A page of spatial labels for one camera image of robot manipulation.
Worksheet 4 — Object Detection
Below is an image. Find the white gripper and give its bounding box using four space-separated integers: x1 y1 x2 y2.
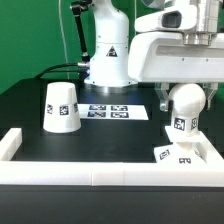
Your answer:
128 32 224 112

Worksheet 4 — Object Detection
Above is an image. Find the white lamp bulb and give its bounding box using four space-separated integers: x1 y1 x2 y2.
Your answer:
169 84 206 136

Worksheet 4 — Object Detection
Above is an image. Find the white lamp base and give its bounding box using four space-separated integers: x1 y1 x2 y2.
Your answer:
154 128 205 166

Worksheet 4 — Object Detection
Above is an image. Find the white lamp shade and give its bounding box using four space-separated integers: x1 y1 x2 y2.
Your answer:
43 82 81 133

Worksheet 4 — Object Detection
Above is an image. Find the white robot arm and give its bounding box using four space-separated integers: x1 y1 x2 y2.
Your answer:
86 0 224 111

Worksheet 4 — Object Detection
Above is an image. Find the white U-shaped fence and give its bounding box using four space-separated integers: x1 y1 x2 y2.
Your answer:
0 128 224 187

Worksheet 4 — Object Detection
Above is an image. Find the white marker sheet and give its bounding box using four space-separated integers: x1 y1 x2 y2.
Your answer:
78 104 148 120

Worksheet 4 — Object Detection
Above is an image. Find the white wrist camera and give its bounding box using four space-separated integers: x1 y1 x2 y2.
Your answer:
135 5 197 33

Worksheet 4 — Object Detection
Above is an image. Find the black cable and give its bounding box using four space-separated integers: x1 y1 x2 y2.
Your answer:
34 61 91 80

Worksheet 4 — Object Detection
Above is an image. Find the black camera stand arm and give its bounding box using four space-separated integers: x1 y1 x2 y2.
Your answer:
70 0 92 62

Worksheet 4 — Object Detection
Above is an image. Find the white hanging cable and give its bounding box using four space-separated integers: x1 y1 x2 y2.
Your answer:
58 0 71 80

